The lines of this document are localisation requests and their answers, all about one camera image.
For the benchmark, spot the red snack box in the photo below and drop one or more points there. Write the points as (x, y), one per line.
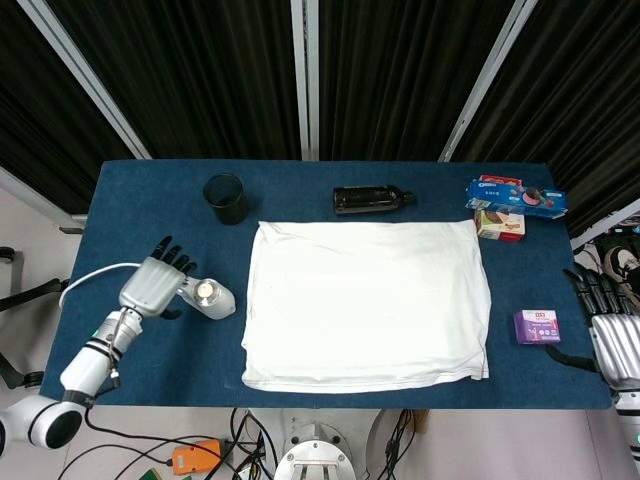
(500, 179)

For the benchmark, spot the black wheeled stand base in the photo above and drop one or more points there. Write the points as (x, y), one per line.
(30, 295)

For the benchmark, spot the blue felt table cover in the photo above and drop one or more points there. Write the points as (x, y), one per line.
(140, 200)

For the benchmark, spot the orange device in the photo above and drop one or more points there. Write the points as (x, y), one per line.
(197, 456)

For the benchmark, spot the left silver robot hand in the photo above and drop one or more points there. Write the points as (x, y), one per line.
(150, 285)

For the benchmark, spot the small purple box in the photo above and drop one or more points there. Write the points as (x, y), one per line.
(537, 327)

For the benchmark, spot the cream and red cookie box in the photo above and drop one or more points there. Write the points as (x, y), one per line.
(500, 227)

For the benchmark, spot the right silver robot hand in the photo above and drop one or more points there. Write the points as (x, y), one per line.
(617, 350)

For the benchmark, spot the white handheld steamer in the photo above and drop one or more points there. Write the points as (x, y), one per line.
(220, 302)

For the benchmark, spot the green flat board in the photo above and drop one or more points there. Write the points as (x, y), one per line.
(150, 475)

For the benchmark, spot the blue Oreo cookie box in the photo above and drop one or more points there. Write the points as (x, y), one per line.
(510, 197)

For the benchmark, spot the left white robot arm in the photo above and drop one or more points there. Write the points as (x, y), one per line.
(87, 367)

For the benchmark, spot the white cloth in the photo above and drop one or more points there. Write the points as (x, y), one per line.
(365, 305)

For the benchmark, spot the white and black sneaker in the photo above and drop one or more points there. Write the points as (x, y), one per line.
(620, 260)

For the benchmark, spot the black curtain panel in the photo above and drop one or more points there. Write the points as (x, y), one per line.
(400, 75)
(40, 110)
(200, 75)
(575, 100)

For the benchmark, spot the silver robot base column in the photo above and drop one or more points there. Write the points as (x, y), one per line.
(315, 450)

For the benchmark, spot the dark brown plastic bottle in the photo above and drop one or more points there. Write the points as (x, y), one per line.
(365, 200)

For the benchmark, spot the black mesh pen cup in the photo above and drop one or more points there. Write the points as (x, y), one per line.
(230, 207)

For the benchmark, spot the white metal frame post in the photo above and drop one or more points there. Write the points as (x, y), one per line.
(305, 75)
(85, 70)
(487, 75)
(605, 222)
(40, 197)

